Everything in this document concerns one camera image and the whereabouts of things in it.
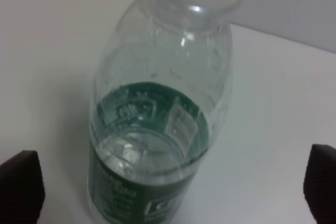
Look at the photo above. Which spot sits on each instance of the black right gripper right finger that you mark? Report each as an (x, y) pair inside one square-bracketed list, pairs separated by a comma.
[(319, 183)]

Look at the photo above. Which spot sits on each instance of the clear bottle with green label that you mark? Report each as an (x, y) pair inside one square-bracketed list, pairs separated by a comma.
[(159, 101)]

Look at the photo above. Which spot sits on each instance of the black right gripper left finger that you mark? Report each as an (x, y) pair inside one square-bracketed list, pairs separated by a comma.
[(22, 188)]

